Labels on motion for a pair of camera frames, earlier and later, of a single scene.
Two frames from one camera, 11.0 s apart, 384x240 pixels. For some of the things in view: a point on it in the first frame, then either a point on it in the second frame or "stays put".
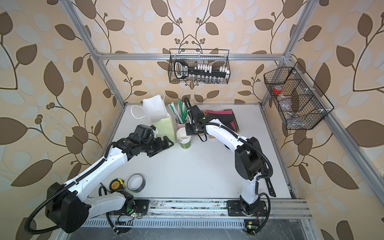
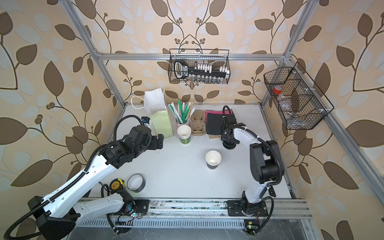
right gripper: x=188 y=130 to x=223 y=137
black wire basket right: x=302 y=103 stays put
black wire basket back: x=208 y=66 stays put
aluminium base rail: x=216 y=209 stays put
